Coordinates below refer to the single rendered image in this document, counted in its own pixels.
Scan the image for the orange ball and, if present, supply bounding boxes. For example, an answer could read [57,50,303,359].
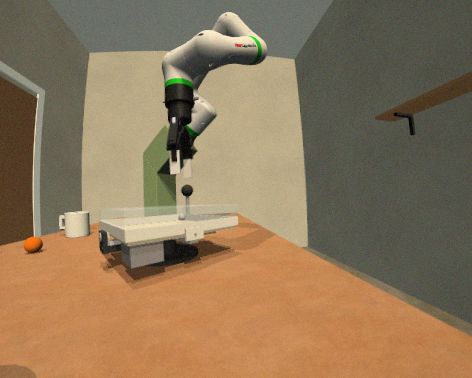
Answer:
[24,237,43,253]

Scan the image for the white mug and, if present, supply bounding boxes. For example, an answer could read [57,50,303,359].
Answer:
[59,212,90,238]

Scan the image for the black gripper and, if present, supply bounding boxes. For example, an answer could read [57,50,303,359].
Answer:
[166,102,193,178]

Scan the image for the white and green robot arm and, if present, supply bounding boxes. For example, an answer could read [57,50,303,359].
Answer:
[162,12,267,147]

